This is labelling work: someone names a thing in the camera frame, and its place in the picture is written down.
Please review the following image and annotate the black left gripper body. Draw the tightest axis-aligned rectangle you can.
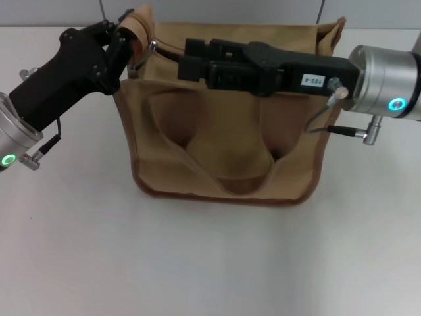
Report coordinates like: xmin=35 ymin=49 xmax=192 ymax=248
xmin=9 ymin=22 xmax=120 ymax=131

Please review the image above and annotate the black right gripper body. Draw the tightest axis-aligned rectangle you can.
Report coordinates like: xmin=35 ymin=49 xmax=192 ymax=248
xmin=245 ymin=41 xmax=362 ymax=99

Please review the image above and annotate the silver metal zipper pull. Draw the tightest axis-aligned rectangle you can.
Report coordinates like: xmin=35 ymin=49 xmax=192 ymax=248
xmin=127 ymin=39 xmax=159 ymax=79

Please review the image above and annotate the khaki canvas food bag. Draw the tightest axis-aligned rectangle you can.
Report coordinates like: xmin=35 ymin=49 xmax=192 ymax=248
xmin=113 ymin=3 xmax=347 ymax=207

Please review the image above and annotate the grey left gripper cable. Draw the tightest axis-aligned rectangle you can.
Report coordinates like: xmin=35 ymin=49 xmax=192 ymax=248
xmin=18 ymin=66 xmax=64 ymax=170

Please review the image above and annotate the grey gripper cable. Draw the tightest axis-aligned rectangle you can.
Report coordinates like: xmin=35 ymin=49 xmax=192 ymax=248
xmin=18 ymin=66 xmax=64 ymax=170
xmin=303 ymin=76 xmax=383 ymax=146

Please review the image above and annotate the grey right gripper cable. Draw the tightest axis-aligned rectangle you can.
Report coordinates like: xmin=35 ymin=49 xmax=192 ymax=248
xmin=303 ymin=76 xmax=383 ymax=146

